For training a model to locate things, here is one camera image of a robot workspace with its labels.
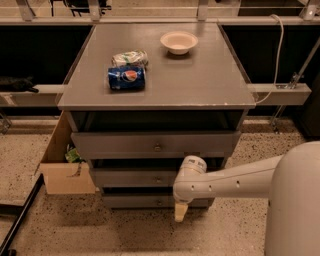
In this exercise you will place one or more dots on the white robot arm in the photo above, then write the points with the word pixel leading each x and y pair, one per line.
pixel 290 183

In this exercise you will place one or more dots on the grey top drawer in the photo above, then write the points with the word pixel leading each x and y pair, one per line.
pixel 138 145

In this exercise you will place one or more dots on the grey drawer cabinet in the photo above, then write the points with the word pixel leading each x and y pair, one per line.
pixel 200 91

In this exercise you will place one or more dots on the green packet in box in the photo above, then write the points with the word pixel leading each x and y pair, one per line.
pixel 72 156

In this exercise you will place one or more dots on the cardboard box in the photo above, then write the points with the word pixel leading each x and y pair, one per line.
pixel 61 176

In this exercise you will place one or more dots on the blue pepsi can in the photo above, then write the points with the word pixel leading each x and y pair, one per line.
pixel 126 78

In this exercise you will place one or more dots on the crushed green white can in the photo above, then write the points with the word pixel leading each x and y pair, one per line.
pixel 135 58

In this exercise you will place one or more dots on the white bowl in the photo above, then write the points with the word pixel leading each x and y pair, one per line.
pixel 179 42

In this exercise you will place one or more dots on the black floor bar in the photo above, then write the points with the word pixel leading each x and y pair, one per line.
pixel 19 213

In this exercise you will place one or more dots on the black object on ledge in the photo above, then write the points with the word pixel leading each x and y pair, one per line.
pixel 15 84

